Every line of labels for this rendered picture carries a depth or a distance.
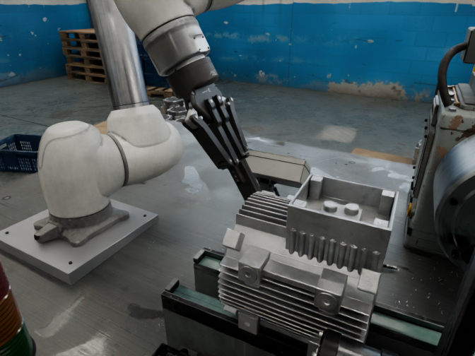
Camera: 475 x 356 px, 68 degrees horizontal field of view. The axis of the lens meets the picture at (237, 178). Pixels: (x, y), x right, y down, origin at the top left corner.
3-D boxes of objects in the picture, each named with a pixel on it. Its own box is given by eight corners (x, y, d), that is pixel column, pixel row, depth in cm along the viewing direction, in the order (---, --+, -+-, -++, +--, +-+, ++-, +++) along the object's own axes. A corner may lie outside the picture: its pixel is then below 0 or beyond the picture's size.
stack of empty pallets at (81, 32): (144, 78, 709) (138, 30, 669) (112, 85, 641) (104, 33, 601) (100, 72, 763) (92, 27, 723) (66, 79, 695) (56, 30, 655)
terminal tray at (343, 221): (389, 234, 50) (399, 190, 46) (379, 282, 41) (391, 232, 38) (307, 214, 55) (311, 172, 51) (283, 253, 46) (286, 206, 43)
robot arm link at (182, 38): (206, 14, 54) (223, 51, 55) (167, 43, 59) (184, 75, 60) (172, 16, 47) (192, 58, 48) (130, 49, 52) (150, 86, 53)
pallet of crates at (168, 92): (194, 88, 618) (192, 41, 583) (172, 99, 552) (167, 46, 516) (137, 83, 656) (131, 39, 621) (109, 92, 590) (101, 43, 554)
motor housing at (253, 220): (374, 294, 60) (396, 198, 51) (353, 393, 45) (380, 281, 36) (266, 260, 68) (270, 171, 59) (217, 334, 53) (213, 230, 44)
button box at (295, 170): (306, 190, 76) (312, 167, 77) (300, 183, 69) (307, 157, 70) (235, 174, 83) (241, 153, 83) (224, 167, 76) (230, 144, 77)
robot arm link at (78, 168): (37, 203, 94) (18, 123, 85) (102, 183, 106) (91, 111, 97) (59, 226, 84) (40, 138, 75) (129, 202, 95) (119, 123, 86)
